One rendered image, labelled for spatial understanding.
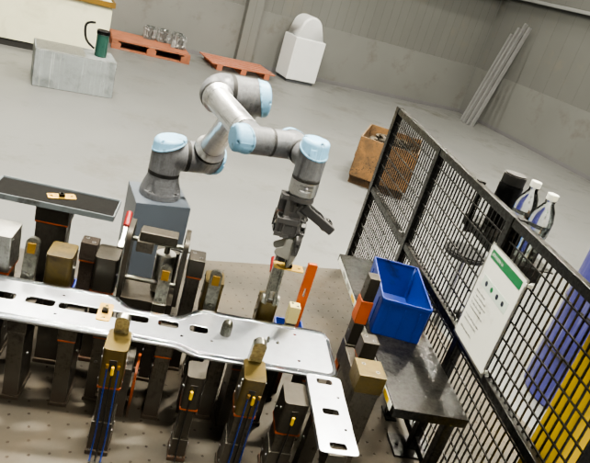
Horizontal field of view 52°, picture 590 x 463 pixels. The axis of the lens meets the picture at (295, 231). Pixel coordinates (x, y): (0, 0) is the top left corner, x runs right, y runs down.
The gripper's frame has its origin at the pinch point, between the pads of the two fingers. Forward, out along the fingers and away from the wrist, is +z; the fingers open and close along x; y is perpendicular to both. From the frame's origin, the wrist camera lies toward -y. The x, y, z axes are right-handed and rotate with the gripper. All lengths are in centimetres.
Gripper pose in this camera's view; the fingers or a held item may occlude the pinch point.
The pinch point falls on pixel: (289, 262)
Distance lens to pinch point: 166.0
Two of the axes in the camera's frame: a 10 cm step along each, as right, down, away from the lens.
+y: -9.6, -1.9, -2.0
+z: -2.6, 8.8, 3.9
